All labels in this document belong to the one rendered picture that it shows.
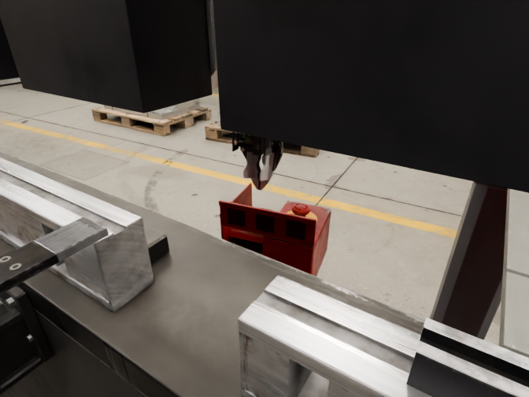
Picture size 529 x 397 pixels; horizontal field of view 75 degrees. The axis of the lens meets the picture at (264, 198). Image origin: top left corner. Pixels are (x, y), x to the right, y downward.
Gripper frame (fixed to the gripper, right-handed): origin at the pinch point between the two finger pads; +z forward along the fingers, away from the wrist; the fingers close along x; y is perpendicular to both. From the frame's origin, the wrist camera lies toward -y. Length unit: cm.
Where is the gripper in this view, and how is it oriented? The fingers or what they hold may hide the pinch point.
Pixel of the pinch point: (260, 183)
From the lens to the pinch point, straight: 76.4
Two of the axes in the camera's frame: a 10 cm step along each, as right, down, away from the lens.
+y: -3.7, 3.6, -8.6
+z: -0.3, 9.2, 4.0
